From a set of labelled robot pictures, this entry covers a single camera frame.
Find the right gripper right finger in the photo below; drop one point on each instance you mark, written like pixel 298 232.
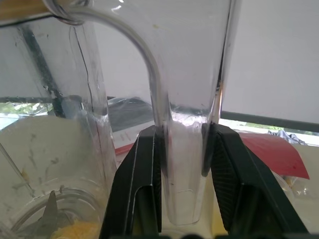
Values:
pixel 244 179

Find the clear blender jar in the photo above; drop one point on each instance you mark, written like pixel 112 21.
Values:
pixel 187 74

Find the glass bowl with orange segments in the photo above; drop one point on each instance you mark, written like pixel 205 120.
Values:
pixel 299 189

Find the orange segment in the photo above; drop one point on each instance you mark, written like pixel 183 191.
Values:
pixel 77 230

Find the dark crumpled cloth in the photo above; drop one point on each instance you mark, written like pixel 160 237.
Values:
pixel 289 138

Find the gray folded cloth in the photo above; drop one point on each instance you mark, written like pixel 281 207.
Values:
pixel 129 112

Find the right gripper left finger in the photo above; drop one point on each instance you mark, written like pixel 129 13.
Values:
pixel 134 174

